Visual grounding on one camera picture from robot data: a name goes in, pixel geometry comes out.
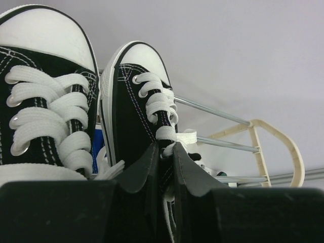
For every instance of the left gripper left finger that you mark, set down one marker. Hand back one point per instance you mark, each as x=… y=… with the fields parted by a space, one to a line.
x=120 y=210

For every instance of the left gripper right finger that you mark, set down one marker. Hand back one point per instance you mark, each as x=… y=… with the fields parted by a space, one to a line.
x=209 y=211

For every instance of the blue sneaker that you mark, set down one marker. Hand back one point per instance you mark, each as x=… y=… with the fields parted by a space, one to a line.
x=98 y=144

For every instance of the black sneaker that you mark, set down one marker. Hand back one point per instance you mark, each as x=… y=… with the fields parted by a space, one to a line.
x=131 y=138
x=49 y=92

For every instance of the teal heel shoe upper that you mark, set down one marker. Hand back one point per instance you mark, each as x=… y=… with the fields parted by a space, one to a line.
x=221 y=174

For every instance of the white metal shoe rack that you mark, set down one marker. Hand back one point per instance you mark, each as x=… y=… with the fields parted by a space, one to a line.
x=253 y=152

